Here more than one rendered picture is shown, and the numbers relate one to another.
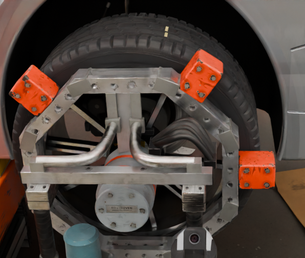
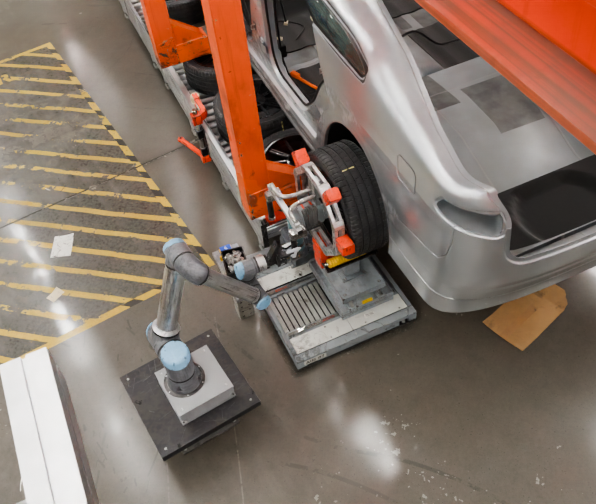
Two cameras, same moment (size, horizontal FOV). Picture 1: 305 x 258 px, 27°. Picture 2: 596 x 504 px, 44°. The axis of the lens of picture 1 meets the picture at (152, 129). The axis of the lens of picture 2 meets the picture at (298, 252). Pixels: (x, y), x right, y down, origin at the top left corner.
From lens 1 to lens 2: 3.29 m
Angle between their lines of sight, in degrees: 53
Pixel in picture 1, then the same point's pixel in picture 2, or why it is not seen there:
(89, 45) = (319, 155)
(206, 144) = (310, 221)
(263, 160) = (344, 243)
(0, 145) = not seen: hidden behind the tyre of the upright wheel
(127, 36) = (331, 161)
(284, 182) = not seen: hidden behind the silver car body
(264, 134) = not seen: hidden behind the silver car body
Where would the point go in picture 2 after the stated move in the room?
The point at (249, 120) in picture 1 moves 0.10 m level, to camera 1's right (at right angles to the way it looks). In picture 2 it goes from (351, 225) to (362, 236)
